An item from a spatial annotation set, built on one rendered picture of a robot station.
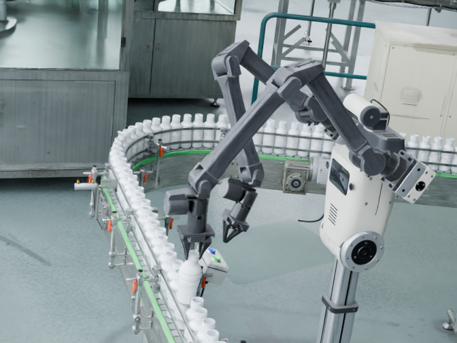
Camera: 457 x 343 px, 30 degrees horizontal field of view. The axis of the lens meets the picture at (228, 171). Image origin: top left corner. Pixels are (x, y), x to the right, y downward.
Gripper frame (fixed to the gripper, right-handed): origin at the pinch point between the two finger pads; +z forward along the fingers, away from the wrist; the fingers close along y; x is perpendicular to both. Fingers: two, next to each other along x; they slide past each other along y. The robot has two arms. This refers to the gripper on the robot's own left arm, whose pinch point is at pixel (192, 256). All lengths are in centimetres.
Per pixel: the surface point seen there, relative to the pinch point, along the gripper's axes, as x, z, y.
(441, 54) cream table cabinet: 322, 18, 284
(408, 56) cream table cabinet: 330, 23, 262
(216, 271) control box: 23.6, 19.1, 16.8
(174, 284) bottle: 10.2, 15.4, -1.7
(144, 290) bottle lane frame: 34.5, 31.4, -4.7
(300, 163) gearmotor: 138, 28, 96
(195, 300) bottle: -4.5, 12.5, 0.8
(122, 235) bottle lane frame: 75, 31, -5
